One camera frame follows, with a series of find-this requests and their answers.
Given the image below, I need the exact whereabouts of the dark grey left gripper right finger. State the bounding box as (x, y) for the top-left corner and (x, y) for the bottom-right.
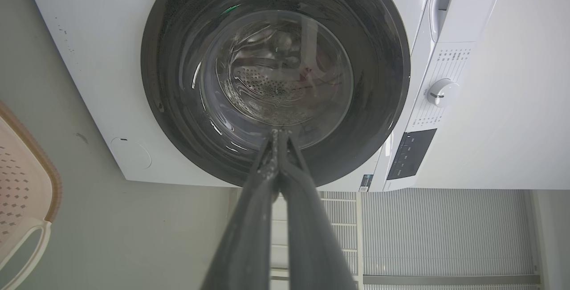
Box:
(278, 131), (358, 290)

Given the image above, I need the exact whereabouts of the dark round washing machine door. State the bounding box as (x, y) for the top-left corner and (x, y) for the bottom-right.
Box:
(141, 0), (411, 188)

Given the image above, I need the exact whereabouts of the white washing machine control dial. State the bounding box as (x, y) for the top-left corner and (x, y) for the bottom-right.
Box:
(427, 78), (460, 107)

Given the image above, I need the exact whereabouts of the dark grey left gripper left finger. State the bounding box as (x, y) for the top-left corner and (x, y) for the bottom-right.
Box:
(201, 129), (281, 290)

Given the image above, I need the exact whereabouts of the white front-load washing machine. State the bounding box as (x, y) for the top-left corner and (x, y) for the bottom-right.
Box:
(20, 0), (570, 193)

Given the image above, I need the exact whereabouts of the beige plastic laundry basket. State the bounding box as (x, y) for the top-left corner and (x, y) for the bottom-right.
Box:
(0, 101), (62, 290)

